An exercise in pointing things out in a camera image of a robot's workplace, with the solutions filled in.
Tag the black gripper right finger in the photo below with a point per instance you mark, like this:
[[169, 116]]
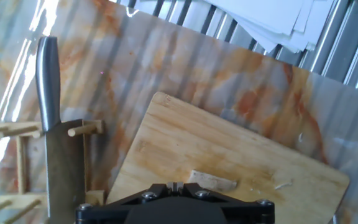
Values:
[[247, 214]]

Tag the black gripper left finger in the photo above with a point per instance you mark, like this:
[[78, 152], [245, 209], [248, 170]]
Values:
[[104, 214]]

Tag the steel cleaver knife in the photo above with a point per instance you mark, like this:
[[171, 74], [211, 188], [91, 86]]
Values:
[[47, 87]]

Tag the thin lotus peel scrap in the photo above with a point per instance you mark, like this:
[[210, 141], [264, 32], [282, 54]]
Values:
[[300, 137], [283, 185]]

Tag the wooden cutting board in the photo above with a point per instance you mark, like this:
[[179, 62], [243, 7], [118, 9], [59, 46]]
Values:
[[228, 146]]

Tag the wooden peg rack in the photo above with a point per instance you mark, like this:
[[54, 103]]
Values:
[[85, 128]]

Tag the orange marble pattern mat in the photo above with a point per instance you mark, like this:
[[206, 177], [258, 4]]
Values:
[[197, 62]]

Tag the white paper stack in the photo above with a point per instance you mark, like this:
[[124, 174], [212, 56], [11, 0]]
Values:
[[269, 18]]

